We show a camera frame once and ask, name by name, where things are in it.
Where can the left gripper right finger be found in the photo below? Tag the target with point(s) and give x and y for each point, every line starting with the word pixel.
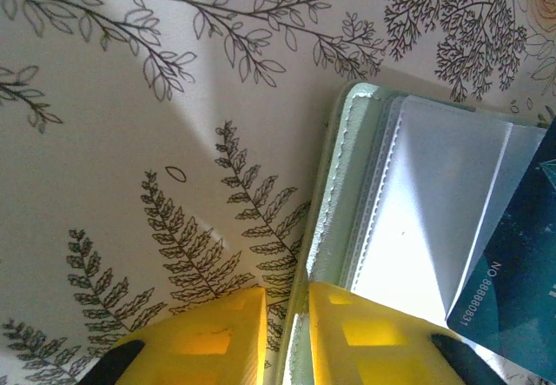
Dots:
pixel 369 350

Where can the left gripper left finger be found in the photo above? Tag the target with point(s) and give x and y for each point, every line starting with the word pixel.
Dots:
pixel 208 346

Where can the floral table cover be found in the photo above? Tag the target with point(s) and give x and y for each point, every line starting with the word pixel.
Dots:
pixel 130 141

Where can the dark teal numbered credit card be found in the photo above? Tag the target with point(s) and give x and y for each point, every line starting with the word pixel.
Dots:
pixel 521 250

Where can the green card holder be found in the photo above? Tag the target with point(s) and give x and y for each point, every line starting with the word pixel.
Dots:
pixel 339 185

